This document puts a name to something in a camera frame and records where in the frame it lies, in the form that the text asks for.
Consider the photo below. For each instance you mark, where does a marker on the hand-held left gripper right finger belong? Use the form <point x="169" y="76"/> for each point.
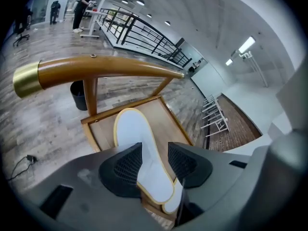
<point x="216" y="177"/>

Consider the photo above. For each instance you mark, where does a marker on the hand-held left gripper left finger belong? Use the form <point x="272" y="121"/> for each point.
<point x="91" y="196"/>

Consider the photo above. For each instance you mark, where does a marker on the white slipper tan trim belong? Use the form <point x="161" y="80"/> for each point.
<point x="134" y="129"/>

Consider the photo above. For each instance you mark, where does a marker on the black waste bin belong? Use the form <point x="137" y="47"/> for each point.
<point x="78" y="97"/>

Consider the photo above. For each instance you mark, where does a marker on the long ceiling light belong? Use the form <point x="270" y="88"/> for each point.
<point x="246" y="44"/>
<point x="229" y="62"/>

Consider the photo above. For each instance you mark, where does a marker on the white ceiling pipe fitting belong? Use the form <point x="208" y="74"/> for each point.
<point x="252" y="61"/>

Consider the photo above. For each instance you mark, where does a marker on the wooden shoe rack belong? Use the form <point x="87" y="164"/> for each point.
<point x="96" y="66"/>

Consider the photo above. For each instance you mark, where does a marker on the black metal railing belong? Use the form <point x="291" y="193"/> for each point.
<point x="126" y="31"/>

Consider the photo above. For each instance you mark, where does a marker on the black office chair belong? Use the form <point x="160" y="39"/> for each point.
<point x="21" y="30"/>

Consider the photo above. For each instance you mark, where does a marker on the white pedestal table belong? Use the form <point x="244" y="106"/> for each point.
<point x="92" y="24"/>

